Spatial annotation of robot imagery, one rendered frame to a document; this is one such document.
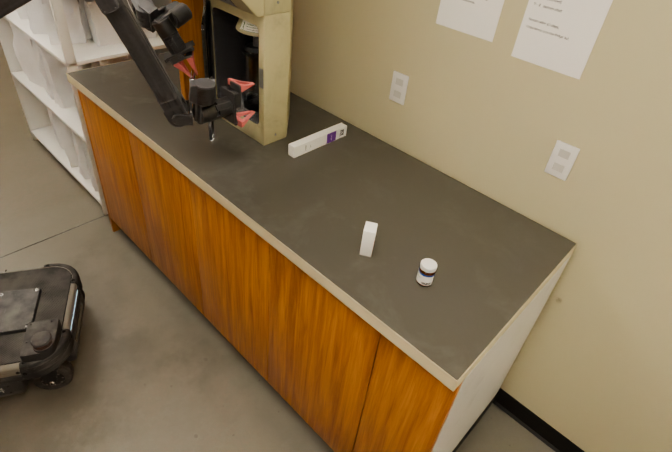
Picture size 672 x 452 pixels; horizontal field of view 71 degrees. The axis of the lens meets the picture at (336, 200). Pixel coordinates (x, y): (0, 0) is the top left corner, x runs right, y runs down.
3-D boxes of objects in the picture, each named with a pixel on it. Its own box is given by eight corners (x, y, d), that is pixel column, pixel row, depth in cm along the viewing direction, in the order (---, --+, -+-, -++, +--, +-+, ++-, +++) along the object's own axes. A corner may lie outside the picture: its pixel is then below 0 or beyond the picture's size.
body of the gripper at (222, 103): (238, 92, 140) (217, 98, 135) (239, 123, 146) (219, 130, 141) (225, 84, 143) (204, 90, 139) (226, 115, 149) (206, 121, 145)
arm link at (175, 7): (139, 24, 152) (135, 3, 145) (164, 6, 158) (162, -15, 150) (168, 45, 151) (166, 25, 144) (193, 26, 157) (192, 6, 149)
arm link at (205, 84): (171, 108, 140) (172, 125, 134) (169, 73, 132) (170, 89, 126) (213, 109, 144) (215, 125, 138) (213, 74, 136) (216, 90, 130)
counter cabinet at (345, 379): (213, 187, 309) (202, 52, 255) (490, 405, 204) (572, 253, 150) (112, 230, 268) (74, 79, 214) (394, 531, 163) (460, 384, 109)
